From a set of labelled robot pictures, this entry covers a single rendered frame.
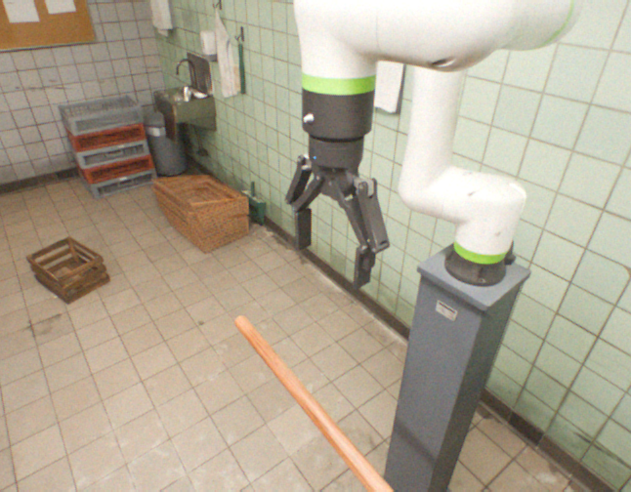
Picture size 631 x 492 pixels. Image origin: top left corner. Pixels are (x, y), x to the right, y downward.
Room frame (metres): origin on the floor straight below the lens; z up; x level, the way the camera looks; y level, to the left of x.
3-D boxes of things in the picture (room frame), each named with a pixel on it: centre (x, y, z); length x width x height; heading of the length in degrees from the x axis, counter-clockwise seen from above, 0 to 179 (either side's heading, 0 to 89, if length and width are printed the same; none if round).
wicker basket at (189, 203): (2.89, 0.84, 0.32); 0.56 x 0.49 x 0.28; 44
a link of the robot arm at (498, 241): (0.88, -0.41, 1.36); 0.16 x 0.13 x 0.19; 55
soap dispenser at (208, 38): (3.46, 0.75, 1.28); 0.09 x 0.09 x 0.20; 36
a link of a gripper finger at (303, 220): (0.59, 0.01, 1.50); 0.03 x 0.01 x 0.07; 131
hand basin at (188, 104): (3.67, 1.07, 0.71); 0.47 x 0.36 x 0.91; 36
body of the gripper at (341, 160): (0.55, -0.03, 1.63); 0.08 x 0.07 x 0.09; 41
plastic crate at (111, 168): (3.76, 1.85, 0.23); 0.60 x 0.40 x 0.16; 126
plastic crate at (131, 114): (3.76, 1.84, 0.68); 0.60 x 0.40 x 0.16; 126
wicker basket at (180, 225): (2.90, 0.85, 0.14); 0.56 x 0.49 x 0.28; 42
